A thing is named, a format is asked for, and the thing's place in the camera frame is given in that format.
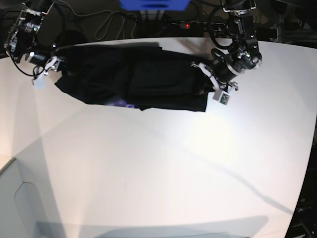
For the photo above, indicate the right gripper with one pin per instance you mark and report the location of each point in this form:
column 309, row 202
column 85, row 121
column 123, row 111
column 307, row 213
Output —
column 44, row 65

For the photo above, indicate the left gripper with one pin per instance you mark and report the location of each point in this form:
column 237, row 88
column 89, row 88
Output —
column 213, row 82

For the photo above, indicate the black T-shirt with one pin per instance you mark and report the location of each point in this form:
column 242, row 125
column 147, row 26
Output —
column 143, row 76

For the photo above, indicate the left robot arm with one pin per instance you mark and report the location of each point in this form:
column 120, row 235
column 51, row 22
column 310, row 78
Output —
column 241, row 55

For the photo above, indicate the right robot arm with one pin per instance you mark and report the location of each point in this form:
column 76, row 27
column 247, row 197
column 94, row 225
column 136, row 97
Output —
column 22, row 38

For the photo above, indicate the black round object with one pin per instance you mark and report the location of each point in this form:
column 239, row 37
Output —
column 73, row 37

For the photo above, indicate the black power strip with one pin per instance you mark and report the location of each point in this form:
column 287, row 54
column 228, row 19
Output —
column 221, row 30

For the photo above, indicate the blue plastic box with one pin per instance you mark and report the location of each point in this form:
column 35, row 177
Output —
column 137, row 5

